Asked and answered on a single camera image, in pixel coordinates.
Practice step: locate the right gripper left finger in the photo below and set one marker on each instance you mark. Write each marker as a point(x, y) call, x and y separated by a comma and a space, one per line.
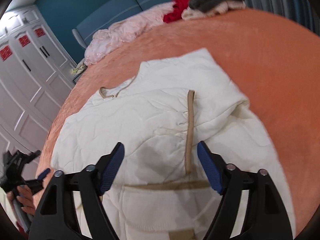
point(71, 208)

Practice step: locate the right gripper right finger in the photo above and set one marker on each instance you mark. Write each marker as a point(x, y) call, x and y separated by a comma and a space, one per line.
point(265, 216)

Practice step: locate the cream quilted jacket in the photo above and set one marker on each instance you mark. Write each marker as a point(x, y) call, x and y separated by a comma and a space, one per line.
point(160, 115)

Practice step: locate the person's left hand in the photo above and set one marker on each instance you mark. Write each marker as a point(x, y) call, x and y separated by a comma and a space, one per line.
point(25, 197)

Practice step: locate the white wardrobe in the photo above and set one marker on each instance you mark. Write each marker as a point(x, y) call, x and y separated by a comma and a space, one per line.
point(36, 79)

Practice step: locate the items on nightstand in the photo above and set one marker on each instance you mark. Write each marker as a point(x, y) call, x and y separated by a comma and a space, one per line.
point(77, 72)

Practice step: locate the orange plush bed blanket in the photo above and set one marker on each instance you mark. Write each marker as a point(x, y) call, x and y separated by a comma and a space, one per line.
point(273, 60)

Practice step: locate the pink lace garment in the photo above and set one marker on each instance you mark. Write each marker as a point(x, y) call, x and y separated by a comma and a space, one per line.
point(104, 41)

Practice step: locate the blue padded headboard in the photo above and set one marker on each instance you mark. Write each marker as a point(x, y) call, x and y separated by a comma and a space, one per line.
point(111, 12)

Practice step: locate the red garment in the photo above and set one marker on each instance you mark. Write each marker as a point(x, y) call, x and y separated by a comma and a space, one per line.
point(178, 7)

